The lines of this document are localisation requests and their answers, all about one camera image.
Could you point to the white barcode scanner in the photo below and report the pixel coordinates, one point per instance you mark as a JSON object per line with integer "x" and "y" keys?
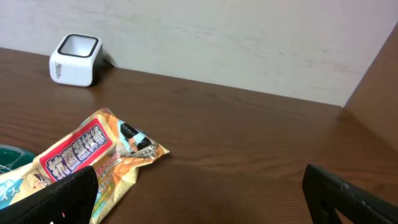
{"x": 76, "y": 60}

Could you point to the blue Listerine mouthwash bottle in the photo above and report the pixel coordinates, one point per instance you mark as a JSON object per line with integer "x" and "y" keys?
{"x": 14, "y": 157}

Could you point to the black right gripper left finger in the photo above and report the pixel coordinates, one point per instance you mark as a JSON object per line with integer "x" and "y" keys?
{"x": 69, "y": 200}

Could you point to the yellow wet wipes packet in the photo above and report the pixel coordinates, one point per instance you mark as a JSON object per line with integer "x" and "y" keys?
{"x": 113, "y": 148}

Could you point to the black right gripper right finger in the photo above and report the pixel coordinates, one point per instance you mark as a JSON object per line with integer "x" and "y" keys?
{"x": 326, "y": 195}

